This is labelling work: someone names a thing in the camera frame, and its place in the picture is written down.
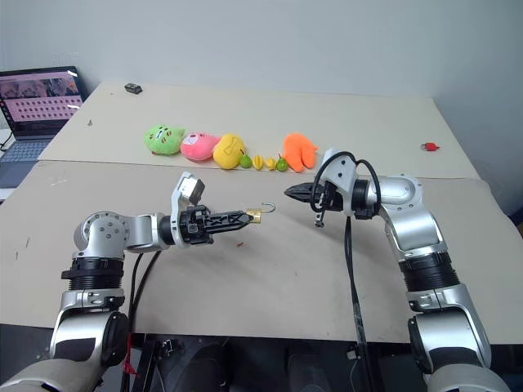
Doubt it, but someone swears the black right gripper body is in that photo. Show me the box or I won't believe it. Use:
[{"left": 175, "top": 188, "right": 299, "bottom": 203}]
[{"left": 311, "top": 180, "right": 346, "bottom": 214}]

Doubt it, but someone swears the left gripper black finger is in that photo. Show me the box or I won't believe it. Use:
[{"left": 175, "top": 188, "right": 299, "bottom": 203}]
[
  {"left": 207, "top": 223, "right": 251, "bottom": 238},
  {"left": 205, "top": 209, "right": 253, "bottom": 227}
]

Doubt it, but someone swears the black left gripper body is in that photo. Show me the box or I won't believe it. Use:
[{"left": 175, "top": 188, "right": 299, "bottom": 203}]
[{"left": 178, "top": 205, "right": 216, "bottom": 247}]

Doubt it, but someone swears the brass padlock with silver shackle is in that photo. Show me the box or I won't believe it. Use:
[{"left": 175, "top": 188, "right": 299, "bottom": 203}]
[{"left": 246, "top": 203, "right": 275, "bottom": 225}]

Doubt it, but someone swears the orange plush toy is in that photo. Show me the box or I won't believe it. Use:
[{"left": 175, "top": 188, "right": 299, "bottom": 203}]
[{"left": 282, "top": 132, "right": 320, "bottom": 174}]

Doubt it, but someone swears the yellow plush toy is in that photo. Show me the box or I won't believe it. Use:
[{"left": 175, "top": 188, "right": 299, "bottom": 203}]
[{"left": 212, "top": 133, "right": 248, "bottom": 171}]

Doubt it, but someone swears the pink plush toy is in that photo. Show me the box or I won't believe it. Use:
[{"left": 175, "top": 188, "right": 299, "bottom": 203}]
[{"left": 181, "top": 131, "right": 222, "bottom": 163}]

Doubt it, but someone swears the green plush toy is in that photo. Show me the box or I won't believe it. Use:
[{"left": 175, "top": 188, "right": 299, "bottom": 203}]
[{"left": 143, "top": 124, "right": 186, "bottom": 157}]

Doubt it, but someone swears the red tape strip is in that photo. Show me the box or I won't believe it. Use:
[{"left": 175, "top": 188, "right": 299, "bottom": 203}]
[{"left": 122, "top": 332, "right": 138, "bottom": 377}]

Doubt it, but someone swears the open grey laptop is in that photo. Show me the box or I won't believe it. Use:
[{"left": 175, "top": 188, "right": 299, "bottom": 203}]
[{"left": 0, "top": 66, "right": 89, "bottom": 189}]

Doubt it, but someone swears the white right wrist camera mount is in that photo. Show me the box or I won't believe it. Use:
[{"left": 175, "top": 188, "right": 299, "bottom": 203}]
[{"left": 316, "top": 147, "right": 361, "bottom": 216}]

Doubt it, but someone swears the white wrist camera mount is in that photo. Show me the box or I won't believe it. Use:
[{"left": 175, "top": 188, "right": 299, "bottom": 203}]
[
  {"left": 316, "top": 147, "right": 361, "bottom": 216},
  {"left": 168, "top": 171, "right": 207, "bottom": 248}
]

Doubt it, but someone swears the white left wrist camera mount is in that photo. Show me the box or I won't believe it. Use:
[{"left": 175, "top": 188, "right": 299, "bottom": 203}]
[{"left": 168, "top": 171, "right": 207, "bottom": 248}]

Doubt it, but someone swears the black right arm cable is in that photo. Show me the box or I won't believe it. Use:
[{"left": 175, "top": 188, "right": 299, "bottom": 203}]
[{"left": 309, "top": 151, "right": 384, "bottom": 392}]

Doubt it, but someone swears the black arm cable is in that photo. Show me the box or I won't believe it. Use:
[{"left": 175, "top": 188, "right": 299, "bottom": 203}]
[
  {"left": 309, "top": 151, "right": 384, "bottom": 392},
  {"left": 128, "top": 250, "right": 150, "bottom": 341},
  {"left": 131, "top": 248, "right": 163, "bottom": 341}
]

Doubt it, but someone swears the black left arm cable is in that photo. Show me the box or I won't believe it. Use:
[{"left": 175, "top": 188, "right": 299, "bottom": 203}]
[
  {"left": 128, "top": 250, "right": 150, "bottom": 341},
  {"left": 131, "top": 248, "right": 163, "bottom": 341}
]

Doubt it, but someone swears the black metal frame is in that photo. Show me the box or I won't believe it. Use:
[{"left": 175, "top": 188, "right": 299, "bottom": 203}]
[{"left": 132, "top": 334, "right": 177, "bottom": 392}]

